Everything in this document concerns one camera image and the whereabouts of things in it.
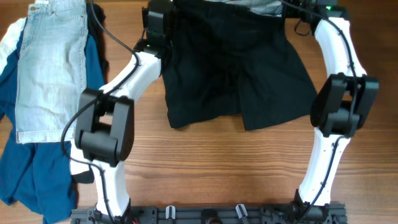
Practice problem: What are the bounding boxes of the black shorts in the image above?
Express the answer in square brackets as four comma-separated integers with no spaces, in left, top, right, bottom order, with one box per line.
[163,1,317,131]

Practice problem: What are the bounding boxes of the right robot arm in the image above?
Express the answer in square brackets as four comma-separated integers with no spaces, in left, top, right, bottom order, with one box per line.
[282,1,379,223]

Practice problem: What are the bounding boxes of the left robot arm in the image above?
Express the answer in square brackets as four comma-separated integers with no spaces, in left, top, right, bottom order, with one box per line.
[71,0,174,223]

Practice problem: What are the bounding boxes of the black garment under pile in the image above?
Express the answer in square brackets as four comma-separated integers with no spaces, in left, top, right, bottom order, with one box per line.
[86,3,109,75]

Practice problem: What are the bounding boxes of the light blue denim shorts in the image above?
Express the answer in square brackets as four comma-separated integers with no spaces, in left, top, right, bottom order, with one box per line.
[15,0,88,144]

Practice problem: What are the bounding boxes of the blue garment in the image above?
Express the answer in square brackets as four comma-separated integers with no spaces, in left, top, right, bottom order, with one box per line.
[1,31,104,223]

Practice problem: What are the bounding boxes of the white garment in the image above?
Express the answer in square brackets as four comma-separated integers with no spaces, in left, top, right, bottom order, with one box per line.
[0,17,26,73]

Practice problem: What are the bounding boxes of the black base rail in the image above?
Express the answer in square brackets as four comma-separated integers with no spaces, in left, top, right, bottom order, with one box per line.
[70,204,348,224]

